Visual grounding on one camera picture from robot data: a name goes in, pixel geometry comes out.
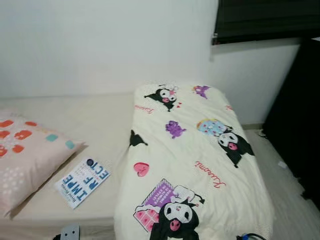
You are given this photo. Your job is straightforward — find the white book blue letters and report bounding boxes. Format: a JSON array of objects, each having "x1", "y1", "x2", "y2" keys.
[{"x1": 54, "y1": 158, "x2": 112, "y2": 210}]

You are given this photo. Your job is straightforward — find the pink patterned pillow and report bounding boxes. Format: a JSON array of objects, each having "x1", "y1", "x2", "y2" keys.
[{"x1": 0, "y1": 107, "x2": 84, "y2": 218}]

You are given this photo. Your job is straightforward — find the dark window blind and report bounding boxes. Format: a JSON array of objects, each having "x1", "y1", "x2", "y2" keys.
[{"x1": 212, "y1": 0, "x2": 320, "y2": 45}]

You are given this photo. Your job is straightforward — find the beige mattress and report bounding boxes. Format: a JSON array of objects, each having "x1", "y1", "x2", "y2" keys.
[{"x1": 0, "y1": 92, "x2": 151, "y2": 238}]

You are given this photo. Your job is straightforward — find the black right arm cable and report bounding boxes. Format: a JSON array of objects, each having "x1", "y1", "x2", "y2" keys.
[{"x1": 248, "y1": 232, "x2": 269, "y2": 240}]

